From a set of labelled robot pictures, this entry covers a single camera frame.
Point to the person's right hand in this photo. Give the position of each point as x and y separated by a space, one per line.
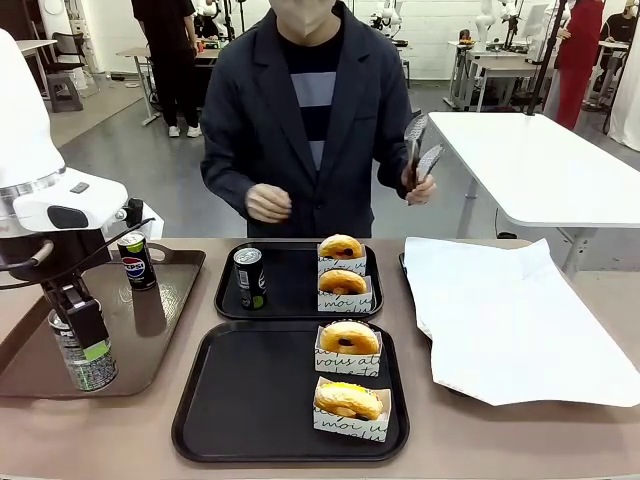
267 202

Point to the black plastic serving tray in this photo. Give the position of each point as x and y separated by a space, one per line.
255 395
290 280

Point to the person's right forearm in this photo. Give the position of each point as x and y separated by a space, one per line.
220 180

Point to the person in dark jacket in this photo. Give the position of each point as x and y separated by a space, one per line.
240 125

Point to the person's left forearm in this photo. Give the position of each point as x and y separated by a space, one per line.
392 150

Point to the bystander in black clothes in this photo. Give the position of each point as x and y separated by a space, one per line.
170 50

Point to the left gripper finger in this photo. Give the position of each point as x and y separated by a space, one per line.
90 325
56 306

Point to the black green Pepsi can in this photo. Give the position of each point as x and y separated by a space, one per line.
92 372
249 280
137 265

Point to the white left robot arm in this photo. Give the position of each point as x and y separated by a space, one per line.
30 130

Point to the bystander in red dress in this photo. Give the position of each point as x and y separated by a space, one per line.
575 50

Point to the black tripod pole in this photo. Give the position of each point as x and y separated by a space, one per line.
545 55

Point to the grey plastic stool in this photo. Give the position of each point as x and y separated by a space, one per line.
65 92

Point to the white side table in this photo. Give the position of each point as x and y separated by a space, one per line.
540 165

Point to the white background work table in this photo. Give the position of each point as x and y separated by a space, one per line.
495 65

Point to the seated bystander in black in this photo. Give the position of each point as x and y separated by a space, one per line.
620 30

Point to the white paper sheet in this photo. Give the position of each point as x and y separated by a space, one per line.
500 320

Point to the person's left hand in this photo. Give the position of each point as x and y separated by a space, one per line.
419 191

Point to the black office chair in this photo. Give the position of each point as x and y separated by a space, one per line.
67 52

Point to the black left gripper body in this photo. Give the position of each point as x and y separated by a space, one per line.
55 255

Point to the yellow iced sprinkle donut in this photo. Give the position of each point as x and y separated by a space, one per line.
345 397

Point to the metal perforated serving tongs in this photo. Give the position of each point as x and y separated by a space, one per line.
417 132

